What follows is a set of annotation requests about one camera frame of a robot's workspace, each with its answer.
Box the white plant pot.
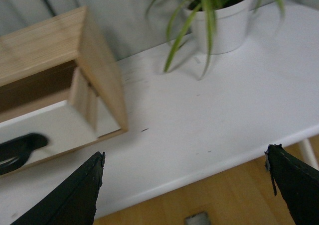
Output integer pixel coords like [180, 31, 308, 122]
[191, 0, 254, 54]

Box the white drawer with bamboo sides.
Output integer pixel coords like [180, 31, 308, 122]
[0, 63, 121, 167]

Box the black drawer handle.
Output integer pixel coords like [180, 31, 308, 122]
[0, 133, 49, 175]

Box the green spider plant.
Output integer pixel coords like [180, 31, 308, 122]
[149, 0, 285, 78]

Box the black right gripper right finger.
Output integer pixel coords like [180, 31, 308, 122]
[265, 144, 319, 225]

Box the grey object on floor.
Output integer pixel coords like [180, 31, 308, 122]
[184, 212, 211, 225]

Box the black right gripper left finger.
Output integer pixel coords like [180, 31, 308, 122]
[12, 152, 105, 225]

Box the bamboo drawer cabinet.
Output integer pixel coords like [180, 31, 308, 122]
[0, 7, 128, 176]

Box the white table leg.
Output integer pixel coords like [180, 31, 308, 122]
[298, 138, 319, 170]

